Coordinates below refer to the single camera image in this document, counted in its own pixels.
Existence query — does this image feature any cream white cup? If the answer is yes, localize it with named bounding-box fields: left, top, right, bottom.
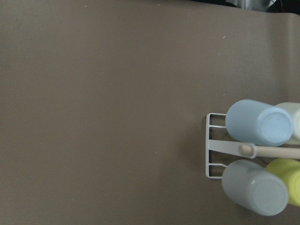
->
left=276, top=102, right=300, bottom=145

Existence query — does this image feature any white wire cup rack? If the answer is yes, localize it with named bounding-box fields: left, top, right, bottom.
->
left=205, top=112, right=258, bottom=180

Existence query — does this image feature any wooden rack handle rod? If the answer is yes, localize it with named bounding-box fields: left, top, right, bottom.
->
left=239, top=144, right=300, bottom=159

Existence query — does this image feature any light blue cup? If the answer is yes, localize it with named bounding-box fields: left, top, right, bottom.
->
left=225, top=99, right=294, bottom=147

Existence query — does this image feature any grey cup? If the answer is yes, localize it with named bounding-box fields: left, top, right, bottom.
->
left=221, top=159, right=289, bottom=216

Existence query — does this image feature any yellow cup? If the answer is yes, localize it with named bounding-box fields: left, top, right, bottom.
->
left=266, top=158, right=300, bottom=207

